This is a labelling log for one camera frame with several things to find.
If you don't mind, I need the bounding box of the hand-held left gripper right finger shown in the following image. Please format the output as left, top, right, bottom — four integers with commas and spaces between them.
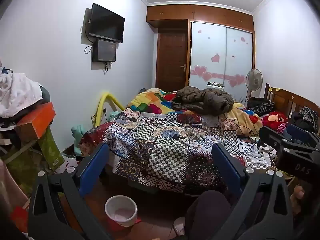
211, 142, 294, 240

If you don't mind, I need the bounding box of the colourful block-print quilt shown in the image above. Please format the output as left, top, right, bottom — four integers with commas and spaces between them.
127, 88, 181, 114

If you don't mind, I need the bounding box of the brown wooden door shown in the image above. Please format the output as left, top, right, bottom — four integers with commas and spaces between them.
155, 27, 188, 92

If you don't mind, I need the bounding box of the teal plastic toy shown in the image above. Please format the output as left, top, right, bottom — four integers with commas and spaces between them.
71, 111, 123, 157

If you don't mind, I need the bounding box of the yellow foam tube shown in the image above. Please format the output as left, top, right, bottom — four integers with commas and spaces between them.
92, 92, 126, 128

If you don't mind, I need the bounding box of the red floral box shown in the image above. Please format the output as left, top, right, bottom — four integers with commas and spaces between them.
11, 206, 29, 233

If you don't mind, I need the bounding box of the patchwork printed blanket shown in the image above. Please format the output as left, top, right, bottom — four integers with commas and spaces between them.
79, 107, 250, 196

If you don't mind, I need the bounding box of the brown puffer jacket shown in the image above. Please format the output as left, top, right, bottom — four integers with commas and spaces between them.
172, 86, 235, 117

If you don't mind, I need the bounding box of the black television cable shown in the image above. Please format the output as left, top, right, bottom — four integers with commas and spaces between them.
80, 17, 93, 54

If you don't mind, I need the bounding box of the black wall television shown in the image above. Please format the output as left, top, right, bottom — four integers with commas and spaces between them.
88, 3, 125, 43

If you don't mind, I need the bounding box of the orange cardboard box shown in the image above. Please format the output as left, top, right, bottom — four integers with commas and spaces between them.
14, 102, 56, 142

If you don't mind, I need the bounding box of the red plush toy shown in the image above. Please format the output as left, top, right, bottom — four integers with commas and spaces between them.
261, 111, 290, 133

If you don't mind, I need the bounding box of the person's leg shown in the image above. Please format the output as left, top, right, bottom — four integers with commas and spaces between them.
184, 190, 232, 240

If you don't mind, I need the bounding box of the person's right hand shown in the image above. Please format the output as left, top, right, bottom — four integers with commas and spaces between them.
293, 184, 306, 214

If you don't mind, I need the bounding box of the black striped garment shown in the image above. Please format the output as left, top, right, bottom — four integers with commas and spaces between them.
246, 97, 276, 117

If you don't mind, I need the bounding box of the green leaf-print box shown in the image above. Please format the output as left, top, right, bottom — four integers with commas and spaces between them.
37, 125, 65, 170

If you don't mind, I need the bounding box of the white plastic bag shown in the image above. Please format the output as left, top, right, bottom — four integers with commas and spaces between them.
54, 155, 79, 175

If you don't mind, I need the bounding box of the yellow printed blanket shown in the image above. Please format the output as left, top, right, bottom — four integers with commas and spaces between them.
224, 104, 263, 137

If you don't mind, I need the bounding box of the dark patterned garment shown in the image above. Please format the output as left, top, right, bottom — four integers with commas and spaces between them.
290, 106, 320, 133

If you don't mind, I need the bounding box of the wooden bed headboard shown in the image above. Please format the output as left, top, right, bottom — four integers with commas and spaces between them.
264, 83, 320, 130

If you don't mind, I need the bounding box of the white slipper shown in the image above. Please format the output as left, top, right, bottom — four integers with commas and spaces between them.
173, 216, 187, 237

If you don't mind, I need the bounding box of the white cloth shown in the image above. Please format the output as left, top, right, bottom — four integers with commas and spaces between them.
0, 73, 43, 118

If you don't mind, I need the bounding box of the white power strip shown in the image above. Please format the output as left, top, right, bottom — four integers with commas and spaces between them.
244, 150, 272, 168

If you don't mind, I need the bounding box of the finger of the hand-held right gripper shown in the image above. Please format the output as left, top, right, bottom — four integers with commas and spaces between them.
259, 126, 319, 153
285, 124, 320, 143

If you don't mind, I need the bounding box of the white plastic bucket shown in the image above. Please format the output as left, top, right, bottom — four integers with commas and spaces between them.
104, 195, 138, 228

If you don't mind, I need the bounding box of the wooden wardrobe with sliding doors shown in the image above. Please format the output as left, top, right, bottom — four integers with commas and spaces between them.
146, 4, 256, 96

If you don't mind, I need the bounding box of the small black wall monitor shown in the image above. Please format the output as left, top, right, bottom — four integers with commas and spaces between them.
92, 39, 117, 63

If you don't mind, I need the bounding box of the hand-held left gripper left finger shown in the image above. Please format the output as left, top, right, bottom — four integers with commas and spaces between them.
27, 143, 113, 240

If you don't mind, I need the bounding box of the white standing fan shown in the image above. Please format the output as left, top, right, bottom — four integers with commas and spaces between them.
245, 69, 263, 101

